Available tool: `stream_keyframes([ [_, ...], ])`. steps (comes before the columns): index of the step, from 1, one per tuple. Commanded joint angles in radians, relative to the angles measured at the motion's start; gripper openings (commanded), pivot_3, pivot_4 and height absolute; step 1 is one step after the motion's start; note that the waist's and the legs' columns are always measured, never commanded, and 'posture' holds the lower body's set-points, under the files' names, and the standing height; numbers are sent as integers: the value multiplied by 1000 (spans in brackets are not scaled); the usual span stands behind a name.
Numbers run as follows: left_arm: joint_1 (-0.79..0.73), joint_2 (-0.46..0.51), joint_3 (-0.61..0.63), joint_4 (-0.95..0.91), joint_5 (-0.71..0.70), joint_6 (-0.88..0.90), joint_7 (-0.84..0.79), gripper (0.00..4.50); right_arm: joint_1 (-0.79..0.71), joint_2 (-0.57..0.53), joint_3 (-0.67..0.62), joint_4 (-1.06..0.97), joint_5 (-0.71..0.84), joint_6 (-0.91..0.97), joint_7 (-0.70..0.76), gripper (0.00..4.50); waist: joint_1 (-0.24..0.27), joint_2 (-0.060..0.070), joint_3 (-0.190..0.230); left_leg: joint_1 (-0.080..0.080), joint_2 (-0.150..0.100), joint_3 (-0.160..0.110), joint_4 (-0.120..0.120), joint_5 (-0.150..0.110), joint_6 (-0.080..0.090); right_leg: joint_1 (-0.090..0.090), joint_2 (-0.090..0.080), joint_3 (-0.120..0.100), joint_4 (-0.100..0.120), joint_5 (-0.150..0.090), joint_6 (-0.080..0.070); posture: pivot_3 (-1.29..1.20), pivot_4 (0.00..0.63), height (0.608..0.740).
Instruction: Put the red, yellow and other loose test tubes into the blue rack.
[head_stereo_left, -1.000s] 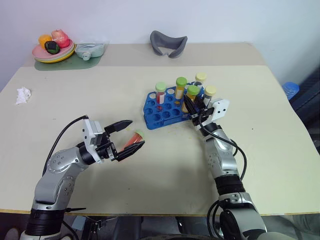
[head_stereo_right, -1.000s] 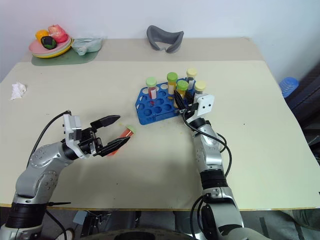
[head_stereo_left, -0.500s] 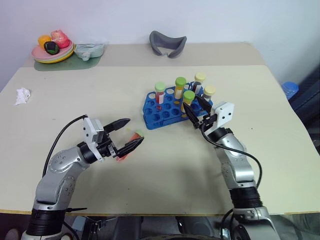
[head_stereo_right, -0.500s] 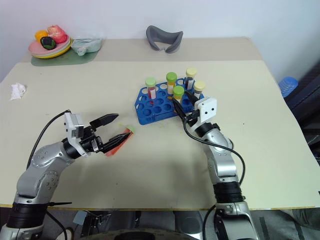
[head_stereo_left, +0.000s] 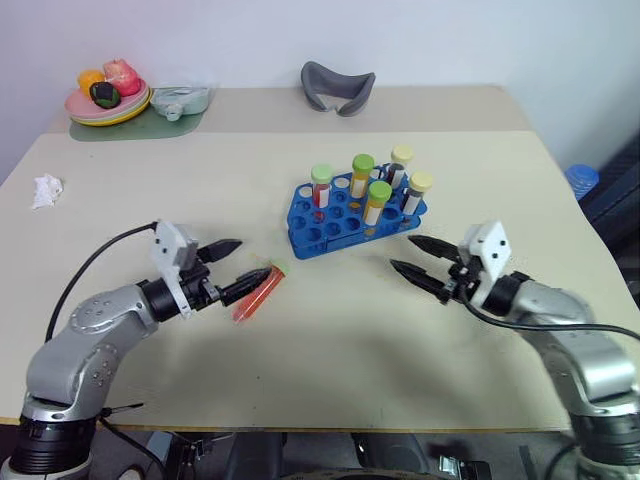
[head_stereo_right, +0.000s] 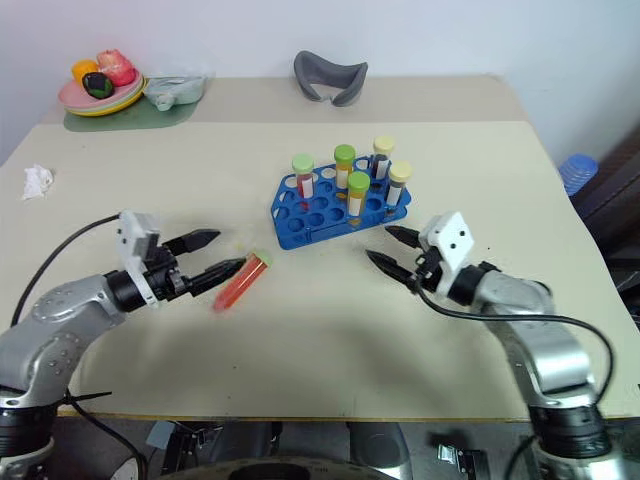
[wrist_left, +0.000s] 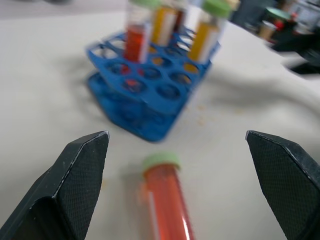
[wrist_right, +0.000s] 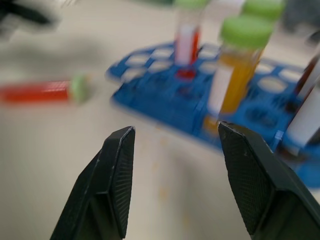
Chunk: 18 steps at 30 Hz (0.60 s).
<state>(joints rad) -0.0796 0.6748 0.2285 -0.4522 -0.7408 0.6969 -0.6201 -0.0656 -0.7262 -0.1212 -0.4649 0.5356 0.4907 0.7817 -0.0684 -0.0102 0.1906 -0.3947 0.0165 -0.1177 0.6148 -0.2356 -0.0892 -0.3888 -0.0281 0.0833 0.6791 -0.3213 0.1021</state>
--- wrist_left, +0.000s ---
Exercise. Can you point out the labelled red tube green cap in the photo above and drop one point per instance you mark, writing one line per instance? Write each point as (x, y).
(135, 40)

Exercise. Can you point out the red-orange tube green cap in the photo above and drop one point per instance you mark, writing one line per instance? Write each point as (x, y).
(167, 207)

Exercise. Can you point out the green round lid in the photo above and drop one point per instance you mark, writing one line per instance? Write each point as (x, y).
(277, 12)

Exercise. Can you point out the yellow-orange tube green cap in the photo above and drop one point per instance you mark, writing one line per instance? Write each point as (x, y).
(202, 42)

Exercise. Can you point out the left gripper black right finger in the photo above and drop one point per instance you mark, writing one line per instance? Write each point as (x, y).
(287, 187)

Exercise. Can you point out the labelled brown tube yellow cap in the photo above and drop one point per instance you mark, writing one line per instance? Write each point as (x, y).
(180, 18)

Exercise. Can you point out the brown paper cup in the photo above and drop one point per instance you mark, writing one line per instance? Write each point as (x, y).
(267, 30)

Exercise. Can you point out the blue plastic test tube rack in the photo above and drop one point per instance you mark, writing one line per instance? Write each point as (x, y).
(150, 125)

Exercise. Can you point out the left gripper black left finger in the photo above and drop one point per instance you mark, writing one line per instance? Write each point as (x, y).
(62, 195)

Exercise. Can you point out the labelled orange tube green cap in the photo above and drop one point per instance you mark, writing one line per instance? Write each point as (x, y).
(162, 27)

